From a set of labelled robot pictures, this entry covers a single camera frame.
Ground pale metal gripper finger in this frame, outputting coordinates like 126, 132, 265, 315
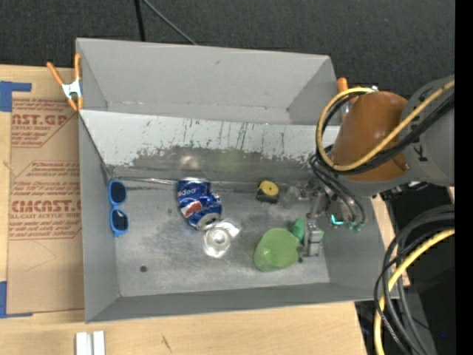
303, 220, 316, 257
313, 223, 325, 257

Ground green plastic bottle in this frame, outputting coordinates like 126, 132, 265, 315
252, 217, 307, 273

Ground yellow and black tape measure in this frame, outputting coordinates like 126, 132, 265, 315
255, 179, 280, 205

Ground crushed blue soda can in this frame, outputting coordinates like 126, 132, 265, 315
176, 177, 224, 231

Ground grey metal bin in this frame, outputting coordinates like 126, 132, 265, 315
75, 38, 402, 324

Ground blue sunglasses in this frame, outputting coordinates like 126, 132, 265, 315
107, 179, 130, 238

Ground brown cardboard board red print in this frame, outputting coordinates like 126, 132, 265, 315
0, 64, 86, 317

